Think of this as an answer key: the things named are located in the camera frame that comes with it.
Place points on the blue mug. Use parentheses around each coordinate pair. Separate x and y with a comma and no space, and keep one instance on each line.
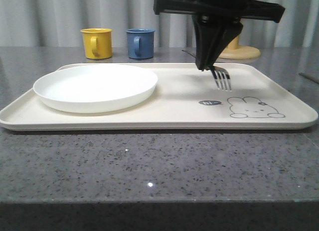
(140,42)

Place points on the wooden mug tree stand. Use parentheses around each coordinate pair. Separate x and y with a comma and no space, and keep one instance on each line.
(236,51)

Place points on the white round plate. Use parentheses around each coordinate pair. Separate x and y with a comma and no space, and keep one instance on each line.
(96,88)

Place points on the grey curtain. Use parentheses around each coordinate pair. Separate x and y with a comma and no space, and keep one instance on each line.
(57,23)

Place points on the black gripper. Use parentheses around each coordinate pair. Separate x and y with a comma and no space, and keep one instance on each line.
(212,36)

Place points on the cream rabbit serving tray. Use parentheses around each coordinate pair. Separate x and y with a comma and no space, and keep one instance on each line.
(184,98)

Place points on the silver fork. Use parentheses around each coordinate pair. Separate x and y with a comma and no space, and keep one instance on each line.
(221,77)

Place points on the yellow mug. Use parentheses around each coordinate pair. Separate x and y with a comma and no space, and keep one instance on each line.
(97,43)

